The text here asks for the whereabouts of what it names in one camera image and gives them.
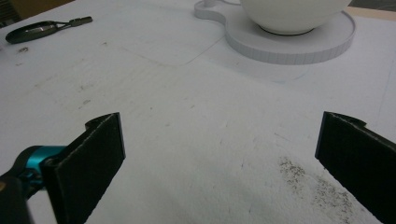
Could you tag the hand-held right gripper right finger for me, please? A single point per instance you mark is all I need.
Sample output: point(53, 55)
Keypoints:
point(358, 158)

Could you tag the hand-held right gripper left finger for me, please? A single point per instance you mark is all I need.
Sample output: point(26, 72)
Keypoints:
point(84, 168)

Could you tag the white round tray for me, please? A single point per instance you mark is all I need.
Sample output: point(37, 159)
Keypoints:
point(289, 46)

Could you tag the white round bowl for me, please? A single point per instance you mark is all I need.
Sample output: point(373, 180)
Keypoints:
point(292, 14)

